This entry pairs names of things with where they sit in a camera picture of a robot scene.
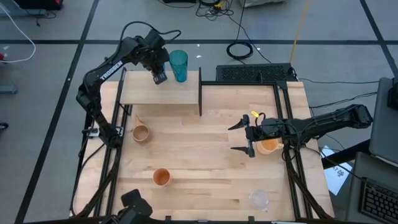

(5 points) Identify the cream mug with handle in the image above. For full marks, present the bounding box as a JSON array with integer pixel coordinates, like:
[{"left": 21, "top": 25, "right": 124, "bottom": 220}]
[{"left": 256, "top": 138, "right": 285, "bottom": 156}]

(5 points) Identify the yellow hanging cable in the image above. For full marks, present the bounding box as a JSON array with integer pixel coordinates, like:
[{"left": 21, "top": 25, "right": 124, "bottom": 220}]
[{"left": 289, "top": 0, "right": 311, "bottom": 65}]

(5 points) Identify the white floor cable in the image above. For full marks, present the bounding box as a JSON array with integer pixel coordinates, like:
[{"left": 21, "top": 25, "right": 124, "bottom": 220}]
[{"left": 0, "top": 2, "right": 37, "bottom": 64}]

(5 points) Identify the black desk device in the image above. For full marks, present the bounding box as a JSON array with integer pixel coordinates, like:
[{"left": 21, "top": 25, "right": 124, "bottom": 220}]
[{"left": 387, "top": 77, "right": 398, "bottom": 110}]

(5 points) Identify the black table frame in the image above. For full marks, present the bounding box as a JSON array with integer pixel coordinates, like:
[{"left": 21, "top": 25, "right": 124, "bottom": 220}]
[{"left": 70, "top": 80, "right": 335, "bottom": 220}]

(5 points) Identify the tall orange plastic cup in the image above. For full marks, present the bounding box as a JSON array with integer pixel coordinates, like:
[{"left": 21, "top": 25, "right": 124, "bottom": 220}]
[{"left": 152, "top": 167, "right": 174, "bottom": 188}]

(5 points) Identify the white paper sheet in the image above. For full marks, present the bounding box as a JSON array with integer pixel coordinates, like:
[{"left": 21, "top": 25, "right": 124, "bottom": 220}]
[{"left": 319, "top": 145, "right": 354, "bottom": 197}]

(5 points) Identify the grey desk top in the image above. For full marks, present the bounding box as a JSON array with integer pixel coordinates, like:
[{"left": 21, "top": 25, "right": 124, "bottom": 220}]
[{"left": 369, "top": 77, "right": 398, "bottom": 167}]

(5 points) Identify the black boxy device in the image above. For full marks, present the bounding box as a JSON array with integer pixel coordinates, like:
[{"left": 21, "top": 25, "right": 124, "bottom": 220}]
[{"left": 99, "top": 188, "right": 154, "bottom": 224}]

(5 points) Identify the wooden mug with handle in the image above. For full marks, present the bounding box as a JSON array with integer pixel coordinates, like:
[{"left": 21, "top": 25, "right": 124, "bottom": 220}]
[{"left": 131, "top": 114, "right": 152, "bottom": 144}]

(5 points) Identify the tangled cable bundle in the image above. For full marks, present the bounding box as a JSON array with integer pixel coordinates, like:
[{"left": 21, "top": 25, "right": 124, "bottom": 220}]
[{"left": 195, "top": 0, "right": 234, "bottom": 21}]

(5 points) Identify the wooden shelf board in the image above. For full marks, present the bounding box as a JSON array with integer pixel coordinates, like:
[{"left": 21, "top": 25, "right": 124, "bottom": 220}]
[{"left": 119, "top": 70, "right": 200, "bottom": 105}]

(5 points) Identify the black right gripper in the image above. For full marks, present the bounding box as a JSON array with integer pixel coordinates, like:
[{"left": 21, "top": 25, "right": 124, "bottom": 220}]
[{"left": 227, "top": 114, "right": 284, "bottom": 159}]

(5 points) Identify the grey desk with keyboard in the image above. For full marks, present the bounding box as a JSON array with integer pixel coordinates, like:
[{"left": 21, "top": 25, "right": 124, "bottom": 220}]
[{"left": 346, "top": 151, "right": 398, "bottom": 224}]

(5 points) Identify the black box red trim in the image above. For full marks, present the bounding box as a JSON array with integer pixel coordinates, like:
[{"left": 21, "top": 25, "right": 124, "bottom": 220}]
[{"left": 12, "top": 0, "right": 65, "bottom": 11}]

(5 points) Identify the clear glass cup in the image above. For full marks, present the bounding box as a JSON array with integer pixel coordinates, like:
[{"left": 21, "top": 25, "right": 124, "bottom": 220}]
[{"left": 248, "top": 189, "right": 271, "bottom": 213}]

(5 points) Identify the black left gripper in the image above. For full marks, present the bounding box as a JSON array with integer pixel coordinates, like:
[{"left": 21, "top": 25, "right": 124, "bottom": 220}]
[{"left": 141, "top": 29, "right": 169, "bottom": 85}]

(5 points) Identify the teal translucent tumbler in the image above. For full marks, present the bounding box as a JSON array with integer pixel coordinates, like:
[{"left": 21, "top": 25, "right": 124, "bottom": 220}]
[{"left": 169, "top": 49, "right": 189, "bottom": 83}]

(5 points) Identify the coiled black cable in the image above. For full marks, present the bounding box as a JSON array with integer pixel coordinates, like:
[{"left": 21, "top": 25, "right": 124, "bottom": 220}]
[{"left": 226, "top": 40, "right": 254, "bottom": 61}]

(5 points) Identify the black keyboard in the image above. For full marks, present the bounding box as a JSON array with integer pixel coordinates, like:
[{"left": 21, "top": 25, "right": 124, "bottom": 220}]
[{"left": 358, "top": 177, "right": 398, "bottom": 224}]

